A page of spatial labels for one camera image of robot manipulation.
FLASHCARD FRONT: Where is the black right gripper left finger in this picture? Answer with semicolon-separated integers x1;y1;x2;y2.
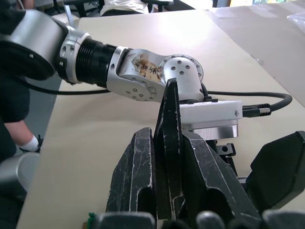
106;78;173;219

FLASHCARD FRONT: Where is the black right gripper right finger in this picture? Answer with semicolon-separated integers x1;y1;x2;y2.
168;78;261;220

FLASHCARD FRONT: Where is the black ribbed finger piece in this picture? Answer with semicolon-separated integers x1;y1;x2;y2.
246;130;305;212

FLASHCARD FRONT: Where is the silver robot body part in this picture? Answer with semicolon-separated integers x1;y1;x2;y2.
0;152;41;194

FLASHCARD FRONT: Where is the white gloved person's hand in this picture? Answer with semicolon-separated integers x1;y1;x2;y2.
22;134;41;153

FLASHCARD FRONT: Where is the small green and brown block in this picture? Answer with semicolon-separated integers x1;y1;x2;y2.
82;211;96;229

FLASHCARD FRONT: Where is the grey-brown cardboard sheet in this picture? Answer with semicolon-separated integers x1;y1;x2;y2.
203;7;305;107

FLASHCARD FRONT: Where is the black office chair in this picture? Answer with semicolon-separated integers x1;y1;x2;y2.
140;0;176;12

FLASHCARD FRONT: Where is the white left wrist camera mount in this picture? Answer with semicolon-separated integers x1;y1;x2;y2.
177;99;244;140

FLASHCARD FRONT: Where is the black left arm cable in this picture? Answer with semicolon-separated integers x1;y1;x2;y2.
9;73;293;118

